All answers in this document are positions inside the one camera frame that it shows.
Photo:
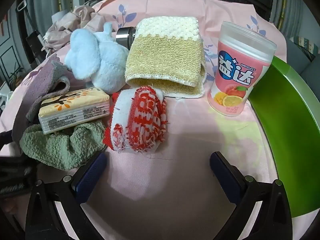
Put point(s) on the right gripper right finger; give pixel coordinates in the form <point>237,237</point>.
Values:
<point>274,217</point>

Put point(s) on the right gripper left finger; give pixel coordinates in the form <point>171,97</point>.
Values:
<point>43,220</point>

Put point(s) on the green towel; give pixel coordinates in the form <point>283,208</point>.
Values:
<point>66,149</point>

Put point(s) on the cream tissue pack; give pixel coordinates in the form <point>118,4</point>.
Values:
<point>73,108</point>

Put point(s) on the red white knitted cloth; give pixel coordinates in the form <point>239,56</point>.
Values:
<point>138,120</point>

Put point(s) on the purple cloth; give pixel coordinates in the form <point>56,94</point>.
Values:
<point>50,81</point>

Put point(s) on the light blue plush toy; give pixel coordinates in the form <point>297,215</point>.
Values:
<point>98,57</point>

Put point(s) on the beige white knitted cloth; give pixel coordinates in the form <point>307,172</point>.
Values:
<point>167,53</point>

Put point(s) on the pink printed tablecloth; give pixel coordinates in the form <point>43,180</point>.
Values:
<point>172,194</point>

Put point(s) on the green cardboard box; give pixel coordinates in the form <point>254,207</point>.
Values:
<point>288,111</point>

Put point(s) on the pink gum container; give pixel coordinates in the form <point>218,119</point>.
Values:
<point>243,58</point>

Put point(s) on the glass bottle steel cap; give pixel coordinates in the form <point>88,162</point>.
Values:
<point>125,36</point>

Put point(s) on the crumpled beige fabric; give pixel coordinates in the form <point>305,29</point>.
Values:
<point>82,17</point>

